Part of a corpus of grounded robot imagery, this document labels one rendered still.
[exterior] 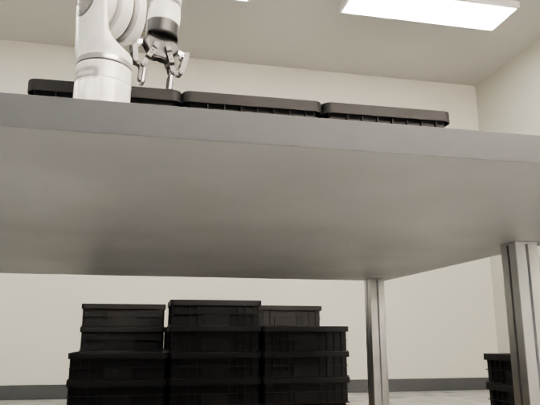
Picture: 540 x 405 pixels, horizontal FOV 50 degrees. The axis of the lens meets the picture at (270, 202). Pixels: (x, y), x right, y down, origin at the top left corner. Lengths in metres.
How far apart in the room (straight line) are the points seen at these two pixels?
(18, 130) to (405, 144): 0.46
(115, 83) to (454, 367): 4.63
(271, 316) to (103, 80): 2.20
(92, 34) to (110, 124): 0.36
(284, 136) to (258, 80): 4.51
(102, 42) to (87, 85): 0.08
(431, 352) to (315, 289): 1.13
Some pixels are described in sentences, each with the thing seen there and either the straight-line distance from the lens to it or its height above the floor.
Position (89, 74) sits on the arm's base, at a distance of 1.00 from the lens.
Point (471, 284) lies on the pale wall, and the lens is 5.45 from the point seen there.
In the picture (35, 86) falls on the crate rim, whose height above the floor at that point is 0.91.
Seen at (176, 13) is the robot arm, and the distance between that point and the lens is 1.41.
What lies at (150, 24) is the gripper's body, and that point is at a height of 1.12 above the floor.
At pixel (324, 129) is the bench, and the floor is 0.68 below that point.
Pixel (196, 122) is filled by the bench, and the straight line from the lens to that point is 0.69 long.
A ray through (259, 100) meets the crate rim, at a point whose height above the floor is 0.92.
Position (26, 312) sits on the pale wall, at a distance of 4.72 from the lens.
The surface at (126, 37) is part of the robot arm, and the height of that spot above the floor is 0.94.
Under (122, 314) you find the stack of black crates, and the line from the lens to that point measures 2.96.
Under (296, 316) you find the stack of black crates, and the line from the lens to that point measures 3.06.
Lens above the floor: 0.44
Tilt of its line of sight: 13 degrees up
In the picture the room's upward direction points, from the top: straight up
